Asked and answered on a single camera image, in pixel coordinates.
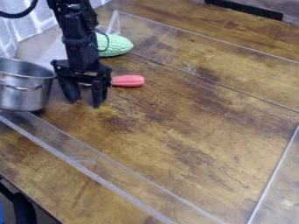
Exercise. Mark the green bitter melon toy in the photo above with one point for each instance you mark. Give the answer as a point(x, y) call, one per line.
point(112, 45)

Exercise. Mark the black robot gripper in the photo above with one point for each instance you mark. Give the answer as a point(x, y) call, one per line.
point(85, 76)

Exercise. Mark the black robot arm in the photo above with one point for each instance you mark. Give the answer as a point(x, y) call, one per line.
point(81, 67)

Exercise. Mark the stainless steel pot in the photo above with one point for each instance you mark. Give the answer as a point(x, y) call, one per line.
point(25, 83)

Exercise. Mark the clear acrylic barrier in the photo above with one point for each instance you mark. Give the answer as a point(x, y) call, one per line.
point(199, 147)

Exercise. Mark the black table leg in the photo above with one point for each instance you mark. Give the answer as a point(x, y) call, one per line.
point(22, 207)

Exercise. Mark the pink handled metal spoon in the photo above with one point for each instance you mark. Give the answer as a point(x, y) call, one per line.
point(128, 81)

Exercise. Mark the black bar at back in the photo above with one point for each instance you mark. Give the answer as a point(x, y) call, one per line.
point(245, 9)

